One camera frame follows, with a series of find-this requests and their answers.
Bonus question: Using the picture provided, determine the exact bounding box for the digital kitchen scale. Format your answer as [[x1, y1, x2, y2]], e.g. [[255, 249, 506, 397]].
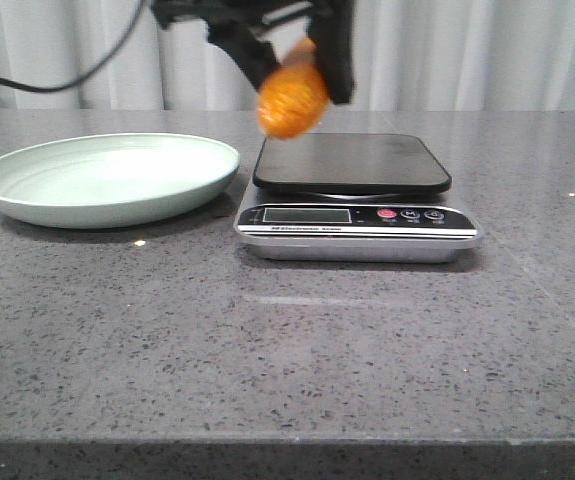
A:
[[234, 133, 484, 263]]

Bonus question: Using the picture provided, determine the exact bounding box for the pale green round plate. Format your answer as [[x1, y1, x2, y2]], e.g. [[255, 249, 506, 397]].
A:
[[0, 133, 240, 229]]

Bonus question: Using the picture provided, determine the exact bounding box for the white pleated curtain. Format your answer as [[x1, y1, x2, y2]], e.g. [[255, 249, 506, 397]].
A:
[[0, 1, 575, 111]]

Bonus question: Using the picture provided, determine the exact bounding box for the black cable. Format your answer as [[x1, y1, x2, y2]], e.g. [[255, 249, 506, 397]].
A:
[[0, 0, 149, 93]]

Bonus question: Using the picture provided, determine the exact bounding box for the orange plastic corn cob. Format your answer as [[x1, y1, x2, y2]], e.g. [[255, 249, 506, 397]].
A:
[[256, 37, 330, 139]]

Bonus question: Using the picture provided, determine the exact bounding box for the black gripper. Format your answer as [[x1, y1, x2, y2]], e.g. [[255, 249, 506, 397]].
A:
[[150, 0, 354, 105]]

